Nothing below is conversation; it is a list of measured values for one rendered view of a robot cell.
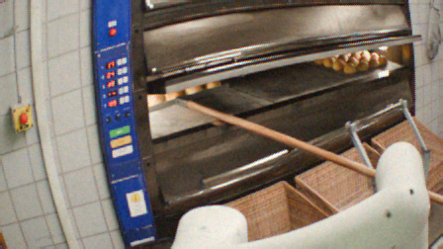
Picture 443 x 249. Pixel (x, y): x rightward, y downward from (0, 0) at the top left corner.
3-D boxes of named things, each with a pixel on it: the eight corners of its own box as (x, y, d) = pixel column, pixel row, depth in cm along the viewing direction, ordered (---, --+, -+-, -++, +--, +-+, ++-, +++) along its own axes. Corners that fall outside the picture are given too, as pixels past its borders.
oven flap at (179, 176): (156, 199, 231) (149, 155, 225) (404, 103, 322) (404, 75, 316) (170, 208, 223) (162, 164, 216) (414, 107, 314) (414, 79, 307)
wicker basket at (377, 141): (366, 182, 300) (369, 137, 290) (410, 152, 328) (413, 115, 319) (415, 204, 261) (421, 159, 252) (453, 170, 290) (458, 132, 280)
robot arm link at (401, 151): (370, 172, 90) (420, 148, 86) (369, 144, 102) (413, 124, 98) (384, 245, 94) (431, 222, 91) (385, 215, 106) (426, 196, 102)
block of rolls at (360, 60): (282, 54, 340) (281, 45, 339) (332, 45, 365) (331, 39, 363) (349, 75, 292) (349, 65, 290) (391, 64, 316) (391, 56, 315)
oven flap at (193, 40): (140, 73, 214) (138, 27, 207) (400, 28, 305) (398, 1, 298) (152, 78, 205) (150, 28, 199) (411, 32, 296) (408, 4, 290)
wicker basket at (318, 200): (290, 225, 268) (292, 176, 259) (360, 185, 297) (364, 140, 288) (351, 252, 230) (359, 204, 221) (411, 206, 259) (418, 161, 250)
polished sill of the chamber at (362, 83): (147, 150, 224) (145, 140, 222) (404, 71, 315) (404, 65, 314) (154, 154, 219) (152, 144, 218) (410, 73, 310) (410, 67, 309)
